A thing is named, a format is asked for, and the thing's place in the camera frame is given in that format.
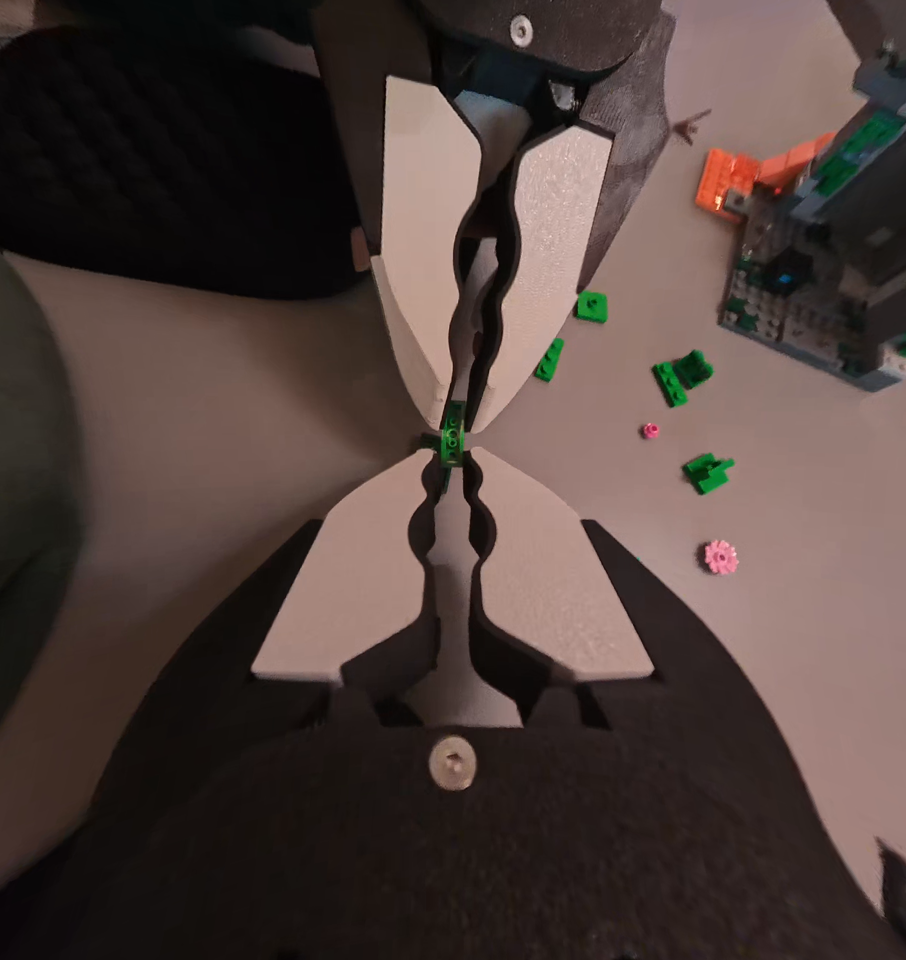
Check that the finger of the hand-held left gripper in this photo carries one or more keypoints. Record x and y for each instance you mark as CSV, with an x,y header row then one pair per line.
x,y
558,225
415,225

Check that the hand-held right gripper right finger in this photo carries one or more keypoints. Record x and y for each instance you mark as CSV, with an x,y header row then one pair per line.
x,y
558,592

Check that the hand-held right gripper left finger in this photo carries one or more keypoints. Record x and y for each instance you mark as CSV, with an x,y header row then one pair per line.
x,y
348,585

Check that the green brick assembly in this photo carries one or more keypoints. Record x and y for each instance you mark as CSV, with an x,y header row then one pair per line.
x,y
453,442

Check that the grey desk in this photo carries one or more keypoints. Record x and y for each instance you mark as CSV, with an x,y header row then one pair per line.
x,y
197,375

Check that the green square plate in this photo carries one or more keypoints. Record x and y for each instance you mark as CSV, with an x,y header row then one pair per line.
x,y
592,307

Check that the green two-stud plate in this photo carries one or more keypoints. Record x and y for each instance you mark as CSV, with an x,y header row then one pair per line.
x,y
549,361

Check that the brown twig piece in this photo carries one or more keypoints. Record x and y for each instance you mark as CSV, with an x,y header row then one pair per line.
x,y
689,129

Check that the pink flower piece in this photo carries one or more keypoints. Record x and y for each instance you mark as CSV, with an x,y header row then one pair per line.
x,y
721,557

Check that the green three-stud plate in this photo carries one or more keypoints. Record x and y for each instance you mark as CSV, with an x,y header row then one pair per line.
x,y
670,386

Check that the black padded wrist rest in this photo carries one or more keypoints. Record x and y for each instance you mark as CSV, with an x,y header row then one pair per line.
x,y
160,165

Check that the grey brick castle model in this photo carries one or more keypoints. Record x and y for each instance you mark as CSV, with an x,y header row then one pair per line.
x,y
798,300

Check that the person's green sweater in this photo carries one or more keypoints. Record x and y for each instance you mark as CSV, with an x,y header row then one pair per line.
x,y
17,450

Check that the green bracket with peg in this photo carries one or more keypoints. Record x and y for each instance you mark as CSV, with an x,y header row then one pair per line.
x,y
704,474

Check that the green bracket brick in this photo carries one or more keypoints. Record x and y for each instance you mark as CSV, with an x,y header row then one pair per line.
x,y
697,369

